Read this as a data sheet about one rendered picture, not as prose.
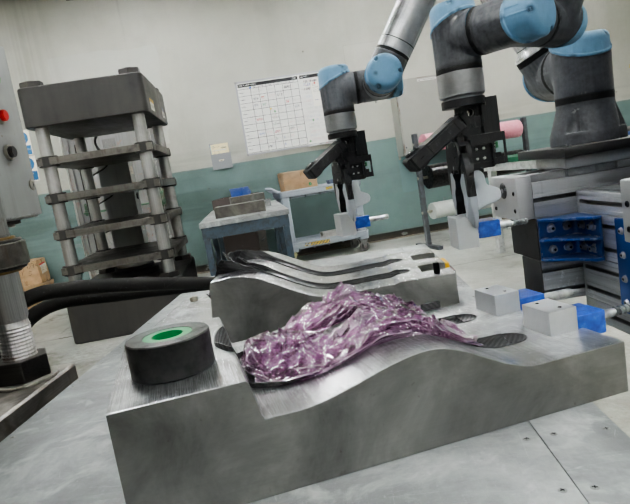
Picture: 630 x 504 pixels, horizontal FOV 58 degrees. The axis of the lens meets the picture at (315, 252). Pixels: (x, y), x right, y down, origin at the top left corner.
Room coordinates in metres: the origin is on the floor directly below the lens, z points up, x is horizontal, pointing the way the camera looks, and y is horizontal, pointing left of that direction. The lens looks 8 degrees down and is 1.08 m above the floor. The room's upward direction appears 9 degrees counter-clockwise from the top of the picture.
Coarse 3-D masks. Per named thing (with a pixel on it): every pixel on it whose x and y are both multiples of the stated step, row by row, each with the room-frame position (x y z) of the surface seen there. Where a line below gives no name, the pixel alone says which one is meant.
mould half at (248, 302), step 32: (288, 256) 1.12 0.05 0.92; (384, 256) 1.10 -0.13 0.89; (224, 288) 0.87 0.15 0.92; (256, 288) 0.87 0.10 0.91; (288, 288) 0.86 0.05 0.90; (384, 288) 0.85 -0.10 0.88; (416, 288) 0.85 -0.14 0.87; (448, 288) 0.85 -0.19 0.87; (160, 320) 0.98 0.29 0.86; (192, 320) 0.94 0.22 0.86; (224, 320) 0.87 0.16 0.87; (256, 320) 0.87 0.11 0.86; (288, 320) 0.86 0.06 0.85
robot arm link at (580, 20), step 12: (564, 0) 0.93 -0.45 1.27; (576, 0) 0.93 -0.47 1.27; (564, 12) 0.93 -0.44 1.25; (576, 12) 0.94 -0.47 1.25; (564, 24) 0.93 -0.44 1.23; (576, 24) 0.95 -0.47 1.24; (552, 36) 0.93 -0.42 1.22; (564, 36) 0.95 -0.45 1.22; (576, 36) 0.97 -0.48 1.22; (552, 48) 0.99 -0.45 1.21
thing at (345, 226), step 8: (336, 216) 1.39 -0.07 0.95; (344, 216) 1.36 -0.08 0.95; (360, 216) 1.38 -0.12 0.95; (368, 216) 1.38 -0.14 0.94; (376, 216) 1.41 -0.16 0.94; (384, 216) 1.41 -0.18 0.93; (336, 224) 1.40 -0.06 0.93; (344, 224) 1.36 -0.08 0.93; (352, 224) 1.37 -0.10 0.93; (360, 224) 1.38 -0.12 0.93; (368, 224) 1.38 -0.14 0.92; (336, 232) 1.41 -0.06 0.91; (344, 232) 1.36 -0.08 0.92; (352, 232) 1.37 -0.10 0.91
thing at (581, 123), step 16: (576, 96) 1.20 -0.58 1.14; (592, 96) 1.18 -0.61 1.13; (608, 96) 1.19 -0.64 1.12; (560, 112) 1.23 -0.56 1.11; (576, 112) 1.20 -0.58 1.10; (592, 112) 1.18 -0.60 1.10; (608, 112) 1.18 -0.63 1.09; (560, 128) 1.22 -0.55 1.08; (576, 128) 1.20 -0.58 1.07; (592, 128) 1.17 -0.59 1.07; (608, 128) 1.16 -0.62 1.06; (624, 128) 1.18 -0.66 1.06; (560, 144) 1.21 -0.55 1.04; (576, 144) 1.18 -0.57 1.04
